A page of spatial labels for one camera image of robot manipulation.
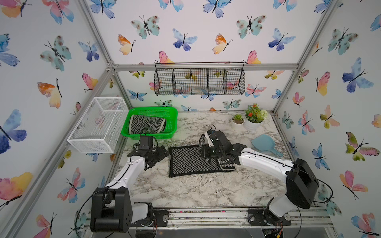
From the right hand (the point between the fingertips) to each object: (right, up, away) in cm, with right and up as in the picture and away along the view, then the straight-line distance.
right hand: (199, 150), depth 81 cm
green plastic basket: (-22, +22, +34) cm, 46 cm away
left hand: (-20, -3, +7) cm, 21 cm away
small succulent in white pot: (+27, +16, +24) cm, 39 cm away
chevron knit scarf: (-38, +14, +19) cm, 45 cm away
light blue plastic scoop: (+46, +1, +21) cm, 50 cm away
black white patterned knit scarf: (-6, -8, +13) cm, 16 cm away
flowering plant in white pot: (+36, +19, +17) cm, 44 cm away
